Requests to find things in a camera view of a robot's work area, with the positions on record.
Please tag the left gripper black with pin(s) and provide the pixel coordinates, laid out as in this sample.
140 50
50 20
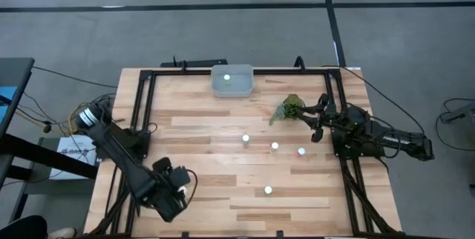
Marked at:
170 190

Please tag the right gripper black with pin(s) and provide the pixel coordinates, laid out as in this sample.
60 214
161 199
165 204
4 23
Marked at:
335 117

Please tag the yellow pill bottle white cap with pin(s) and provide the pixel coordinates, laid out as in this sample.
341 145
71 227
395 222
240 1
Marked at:
274 145

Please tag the green pill bottle white cap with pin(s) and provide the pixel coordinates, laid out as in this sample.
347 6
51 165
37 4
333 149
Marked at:
245 138
226 78

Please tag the clear pill bottle white cap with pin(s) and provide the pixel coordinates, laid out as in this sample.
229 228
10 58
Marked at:
268 190

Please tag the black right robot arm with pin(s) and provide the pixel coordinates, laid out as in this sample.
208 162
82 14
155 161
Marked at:
393 140

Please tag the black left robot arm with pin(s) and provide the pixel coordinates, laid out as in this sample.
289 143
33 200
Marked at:
122 150

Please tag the pink pill bottle white cap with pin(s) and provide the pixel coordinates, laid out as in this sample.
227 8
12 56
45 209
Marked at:
301 151

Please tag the grey plastic basket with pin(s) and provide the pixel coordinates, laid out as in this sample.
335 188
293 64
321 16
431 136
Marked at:
241 90

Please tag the white cardboard box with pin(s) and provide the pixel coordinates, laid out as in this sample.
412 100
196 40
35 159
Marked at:
74 153

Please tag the person's light shoe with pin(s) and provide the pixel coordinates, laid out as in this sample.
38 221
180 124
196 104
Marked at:
63 233

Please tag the grey stand foot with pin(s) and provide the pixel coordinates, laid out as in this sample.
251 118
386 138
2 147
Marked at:
460 114

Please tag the person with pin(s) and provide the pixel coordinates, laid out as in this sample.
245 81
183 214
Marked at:
22 229

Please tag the laptop with blue screen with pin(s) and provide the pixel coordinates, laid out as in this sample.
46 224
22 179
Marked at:
7 101

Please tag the dark desk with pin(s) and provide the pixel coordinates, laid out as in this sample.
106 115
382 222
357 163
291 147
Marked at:
18 74

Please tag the black aluminium table frame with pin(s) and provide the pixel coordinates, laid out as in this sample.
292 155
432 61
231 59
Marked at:
178 72

